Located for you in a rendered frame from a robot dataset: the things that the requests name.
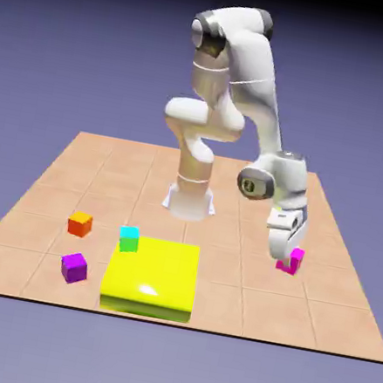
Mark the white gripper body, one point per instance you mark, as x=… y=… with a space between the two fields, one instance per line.
x=281 y=241

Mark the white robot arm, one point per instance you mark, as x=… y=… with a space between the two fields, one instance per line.
x=253 y=82

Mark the small pink cube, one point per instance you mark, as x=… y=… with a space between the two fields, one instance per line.
x=295 y=259

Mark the small cyan cube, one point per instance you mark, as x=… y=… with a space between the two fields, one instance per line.
x=129 y=238

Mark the small orange cube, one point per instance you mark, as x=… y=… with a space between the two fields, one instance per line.
x=79 y=224

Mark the small purple cube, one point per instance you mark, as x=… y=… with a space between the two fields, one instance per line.
x=74 y=267

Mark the large yellow box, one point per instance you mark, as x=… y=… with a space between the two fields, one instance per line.
x=152 y=273

